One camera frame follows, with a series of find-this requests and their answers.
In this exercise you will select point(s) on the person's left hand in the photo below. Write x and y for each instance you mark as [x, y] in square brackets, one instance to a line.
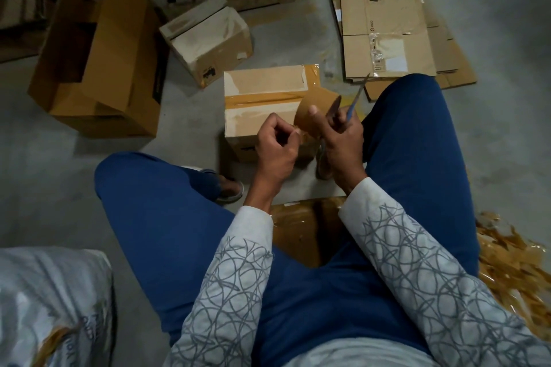
[275, 156]

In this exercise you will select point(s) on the person's right hand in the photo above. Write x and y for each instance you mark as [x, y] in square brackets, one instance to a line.
[343, 147]

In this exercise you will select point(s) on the brown packing tape roll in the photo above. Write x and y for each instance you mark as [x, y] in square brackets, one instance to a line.
[314, 109]

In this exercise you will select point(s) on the small cardboard box being taped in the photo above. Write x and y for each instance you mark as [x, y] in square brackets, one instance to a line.
[258, 87]

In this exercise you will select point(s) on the small brown cardboard box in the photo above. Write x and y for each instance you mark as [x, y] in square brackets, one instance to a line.
[207, 35]

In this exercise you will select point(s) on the large black-label cardboard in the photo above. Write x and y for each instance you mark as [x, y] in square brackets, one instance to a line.
[99, 61]

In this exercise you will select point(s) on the person's left forearm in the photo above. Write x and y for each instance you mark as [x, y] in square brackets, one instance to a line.
[219, 294]

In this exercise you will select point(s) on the person's right forearm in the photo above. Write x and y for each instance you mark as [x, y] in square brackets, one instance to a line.
[439, 285]

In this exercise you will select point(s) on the person's right white clog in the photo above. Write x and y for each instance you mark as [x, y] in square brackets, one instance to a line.
[324, 160]

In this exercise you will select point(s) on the person's white clog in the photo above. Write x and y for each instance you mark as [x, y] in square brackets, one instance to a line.
[324, 160]
[219, 186]

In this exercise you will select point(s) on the person's left white clog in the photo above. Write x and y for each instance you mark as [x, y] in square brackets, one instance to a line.
[219, 186]

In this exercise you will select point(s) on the person's blue trousers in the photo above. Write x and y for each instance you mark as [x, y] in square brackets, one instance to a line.
[163, 216]

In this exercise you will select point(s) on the flat brown cardboard sheet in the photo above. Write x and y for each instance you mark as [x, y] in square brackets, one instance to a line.
[452, 57]

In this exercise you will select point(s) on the person's grey shirt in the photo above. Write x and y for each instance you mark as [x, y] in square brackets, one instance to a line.
[361, 354]

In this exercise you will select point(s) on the crumpled brown tape scraps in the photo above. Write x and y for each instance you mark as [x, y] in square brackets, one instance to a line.
[516, 268]

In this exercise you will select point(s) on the brown plastic-wrapped stool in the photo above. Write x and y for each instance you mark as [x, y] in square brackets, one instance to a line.
[301, 229]

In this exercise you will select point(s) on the white woven sack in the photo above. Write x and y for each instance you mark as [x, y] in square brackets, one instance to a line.
[52, 302]

